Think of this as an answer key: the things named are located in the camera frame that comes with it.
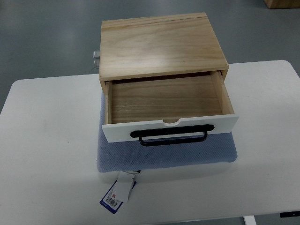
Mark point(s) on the white drawer black handle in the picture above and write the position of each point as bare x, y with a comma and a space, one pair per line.
172, 109

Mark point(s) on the wooden drawer cabinet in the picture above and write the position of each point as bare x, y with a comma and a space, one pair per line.
159, 46

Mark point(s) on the blue mesh cushion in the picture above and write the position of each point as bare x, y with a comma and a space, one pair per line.
164, 152

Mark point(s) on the metal clamp lower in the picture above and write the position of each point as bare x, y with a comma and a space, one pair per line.
96, 64

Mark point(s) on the metal clamp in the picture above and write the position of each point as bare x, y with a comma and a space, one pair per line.
96, 64
96, 54

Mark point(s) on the metal clamp upper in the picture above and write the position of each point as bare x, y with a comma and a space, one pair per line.
96, 54

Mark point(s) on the white and blue product tag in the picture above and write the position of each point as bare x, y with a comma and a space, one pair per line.
120, 191

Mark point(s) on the white table leg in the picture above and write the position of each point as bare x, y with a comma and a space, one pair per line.
249, 220

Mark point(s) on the cardboard box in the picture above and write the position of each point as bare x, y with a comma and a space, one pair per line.
282, 4

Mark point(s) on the black table control panel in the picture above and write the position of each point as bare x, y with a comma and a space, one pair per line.
290, 214

